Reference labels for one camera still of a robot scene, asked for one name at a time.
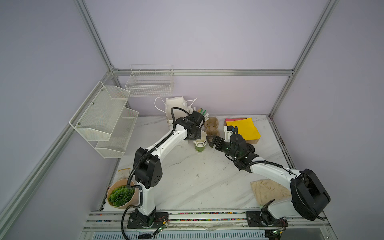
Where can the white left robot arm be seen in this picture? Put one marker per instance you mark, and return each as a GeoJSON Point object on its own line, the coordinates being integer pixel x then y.
{"type": "Point", "coordinates": [147, 169]}

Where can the brown cardboard napkin box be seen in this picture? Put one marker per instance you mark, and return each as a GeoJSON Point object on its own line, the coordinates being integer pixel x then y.
{"type": "Point", "coordinates": [252, 140]}

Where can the brown pulp cup carrier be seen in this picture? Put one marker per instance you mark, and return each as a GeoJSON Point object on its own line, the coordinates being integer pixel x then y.
{"type": "Point", "coordinates": [212, 125]}

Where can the white paper gift bag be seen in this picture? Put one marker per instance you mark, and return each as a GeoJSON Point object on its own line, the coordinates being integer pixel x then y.
{"type": "Point", "coordinates": [169, 103]}

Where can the bundle of wrapped straws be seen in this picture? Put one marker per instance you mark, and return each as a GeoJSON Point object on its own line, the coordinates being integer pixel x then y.
{"type": "Point", "coordinates": [203, 112]}

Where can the stack of green paper cups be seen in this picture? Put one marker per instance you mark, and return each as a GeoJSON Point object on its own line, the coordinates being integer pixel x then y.
{"type": "Point", "coordinates": [201, 143]}

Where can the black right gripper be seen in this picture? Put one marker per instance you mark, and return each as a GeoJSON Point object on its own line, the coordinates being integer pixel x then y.
{"type": "Point", "coordinates": [220, 141]}

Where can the small beige cloth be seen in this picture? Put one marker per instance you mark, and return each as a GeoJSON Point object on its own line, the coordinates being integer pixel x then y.
{"type": "Point", "coordinates": [123, 173]}

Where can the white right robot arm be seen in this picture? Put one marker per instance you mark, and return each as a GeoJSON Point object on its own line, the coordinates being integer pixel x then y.
{"type": "Point", "coordinates": [308, 195]}

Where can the white wire basket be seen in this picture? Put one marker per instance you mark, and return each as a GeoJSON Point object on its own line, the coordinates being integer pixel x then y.
{"type": "Point", "coordinates": [151, 81]}

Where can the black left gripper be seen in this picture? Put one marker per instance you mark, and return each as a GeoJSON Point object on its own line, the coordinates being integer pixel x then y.
{"type": "Point", "coordinates": [198, 136]}

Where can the beige work glove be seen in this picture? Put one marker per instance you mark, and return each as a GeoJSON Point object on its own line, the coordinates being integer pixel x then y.
{"type": "Point", "coordinates": [267, 190]}

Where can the stack of black cup lids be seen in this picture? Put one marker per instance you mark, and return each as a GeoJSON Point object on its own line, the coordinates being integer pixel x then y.
{"type": "Point", "coordinates": [251, 148]}

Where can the white mesh two-tier shelf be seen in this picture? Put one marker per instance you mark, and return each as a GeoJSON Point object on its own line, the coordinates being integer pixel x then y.
{"type": "Point", "coordinates": [105, 121]}

